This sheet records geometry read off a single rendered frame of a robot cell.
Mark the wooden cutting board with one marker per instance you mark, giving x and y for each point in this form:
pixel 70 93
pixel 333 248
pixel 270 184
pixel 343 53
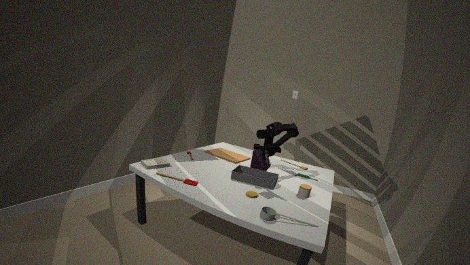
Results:
pixel 227 155

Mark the yellow flat disc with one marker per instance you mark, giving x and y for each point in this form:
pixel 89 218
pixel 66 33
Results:
pixel 251 194

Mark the red spatula with wooden handle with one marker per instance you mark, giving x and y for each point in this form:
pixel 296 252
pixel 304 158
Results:
pixel 187 181

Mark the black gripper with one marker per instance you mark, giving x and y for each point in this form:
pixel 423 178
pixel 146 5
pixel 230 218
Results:
pixel 257 146

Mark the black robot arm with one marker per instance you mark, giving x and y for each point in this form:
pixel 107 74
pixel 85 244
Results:
pixel 276 129

